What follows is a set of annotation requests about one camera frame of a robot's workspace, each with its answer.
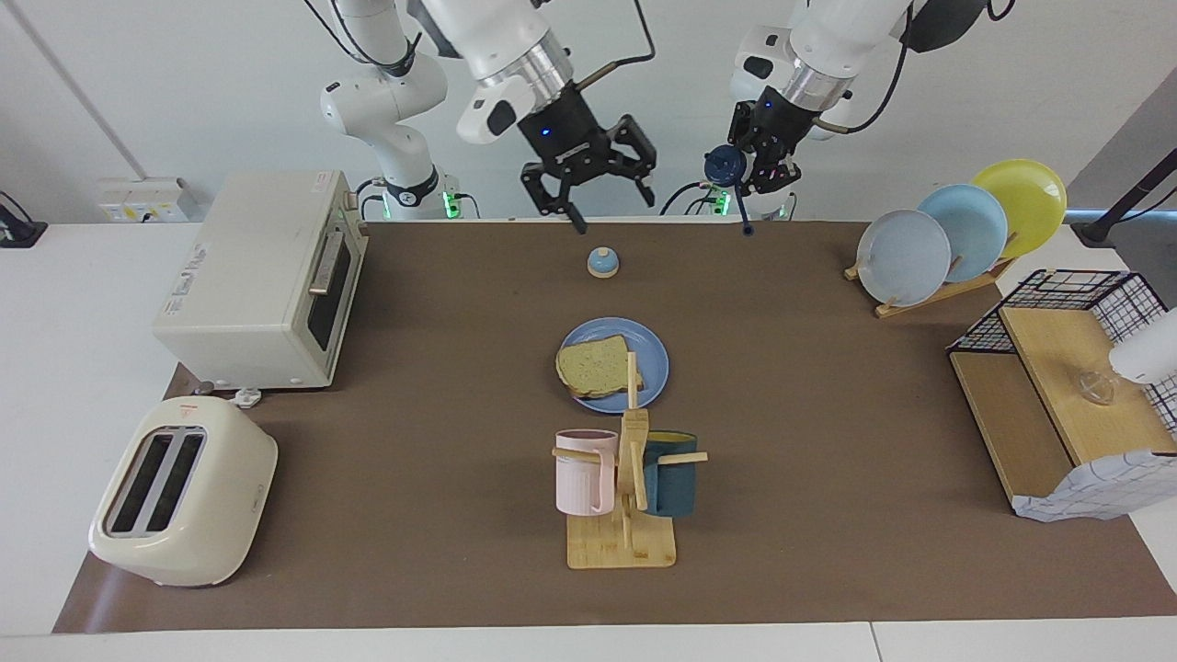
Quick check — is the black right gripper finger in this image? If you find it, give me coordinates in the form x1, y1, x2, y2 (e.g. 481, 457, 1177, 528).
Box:
613, 114, 657, 209
520, 160, 590, 236

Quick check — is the white wall socket strip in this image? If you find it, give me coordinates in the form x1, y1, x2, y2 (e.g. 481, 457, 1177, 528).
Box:
97, 177, 199, 223

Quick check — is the wooden mug tree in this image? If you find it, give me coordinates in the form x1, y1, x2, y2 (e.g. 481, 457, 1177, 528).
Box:
552, 352, 709, 569

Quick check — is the blue round plate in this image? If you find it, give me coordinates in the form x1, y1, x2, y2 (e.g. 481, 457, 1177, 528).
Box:
557, 317, 670, 415

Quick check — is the cream toaster oven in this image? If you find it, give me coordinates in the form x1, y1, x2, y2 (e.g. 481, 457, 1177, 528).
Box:
152, 170, 369, 392

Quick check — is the yellow plate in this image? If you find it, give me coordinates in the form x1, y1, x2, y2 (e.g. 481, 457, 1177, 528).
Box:
972, 158, 1068, 260

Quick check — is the cream two-slot toaster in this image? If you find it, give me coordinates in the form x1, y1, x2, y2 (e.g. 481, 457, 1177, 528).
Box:
88, 395, 279, 588

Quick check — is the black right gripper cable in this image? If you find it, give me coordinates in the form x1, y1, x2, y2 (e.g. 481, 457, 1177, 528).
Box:
575, 0, 658, 93

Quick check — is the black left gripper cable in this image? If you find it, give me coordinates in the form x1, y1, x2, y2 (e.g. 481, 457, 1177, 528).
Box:
817, 0, 1012, 134

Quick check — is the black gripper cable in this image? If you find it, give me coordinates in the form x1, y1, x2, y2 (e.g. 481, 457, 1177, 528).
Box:
817, 0, 1012, 134
575, 0, 658, 93

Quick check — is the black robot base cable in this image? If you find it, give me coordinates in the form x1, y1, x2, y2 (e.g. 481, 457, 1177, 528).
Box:
660, 179, 737, 218

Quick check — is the light blue plate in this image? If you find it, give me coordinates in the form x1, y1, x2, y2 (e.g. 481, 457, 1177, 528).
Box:
918, 184, 1009, 284

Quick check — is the pale grey plate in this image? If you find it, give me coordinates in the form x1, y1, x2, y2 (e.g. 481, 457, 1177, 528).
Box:
857, 210, 952, 307

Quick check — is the wooden plate rack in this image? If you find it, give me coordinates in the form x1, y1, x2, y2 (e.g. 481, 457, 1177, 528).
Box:
844, 230, 1017, 319

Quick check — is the small clear glass object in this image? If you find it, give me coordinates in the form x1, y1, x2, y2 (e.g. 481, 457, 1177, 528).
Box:
1076, 368, 1118, 407

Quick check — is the black clamp base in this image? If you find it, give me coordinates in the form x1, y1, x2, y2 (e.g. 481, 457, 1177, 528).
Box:
0, 190, 49, 249

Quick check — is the toasted bread slice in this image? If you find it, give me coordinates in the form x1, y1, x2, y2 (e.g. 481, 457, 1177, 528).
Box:
554, 335, 646, 400

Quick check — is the translucent bottle with blue cap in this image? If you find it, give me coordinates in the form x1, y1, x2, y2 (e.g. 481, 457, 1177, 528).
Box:
703, 143, 757, 238

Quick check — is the teal mug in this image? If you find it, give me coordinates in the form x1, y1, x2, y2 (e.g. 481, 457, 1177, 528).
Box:
641, 430, 700, 518

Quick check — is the black wire basket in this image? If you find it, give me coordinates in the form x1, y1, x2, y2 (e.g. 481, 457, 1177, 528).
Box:
947, 268, 1177, 438

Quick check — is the brown table mat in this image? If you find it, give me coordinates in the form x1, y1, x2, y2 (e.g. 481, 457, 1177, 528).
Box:
52, 221, 1177, 633

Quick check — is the wooden two-step shelf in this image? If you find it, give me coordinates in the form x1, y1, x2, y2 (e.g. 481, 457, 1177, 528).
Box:
949, 306, 1177, 516

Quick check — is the white checkered cloth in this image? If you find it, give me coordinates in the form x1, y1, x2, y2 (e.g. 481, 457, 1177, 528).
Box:
1014, 449, 1177, 523

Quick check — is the pink ribbed mug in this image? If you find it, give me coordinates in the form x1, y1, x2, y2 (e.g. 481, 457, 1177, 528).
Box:
554, 428, 619, 516

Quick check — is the white cylinder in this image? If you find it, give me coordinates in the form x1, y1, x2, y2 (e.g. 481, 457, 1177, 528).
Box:
1108, 308, 1177, 385

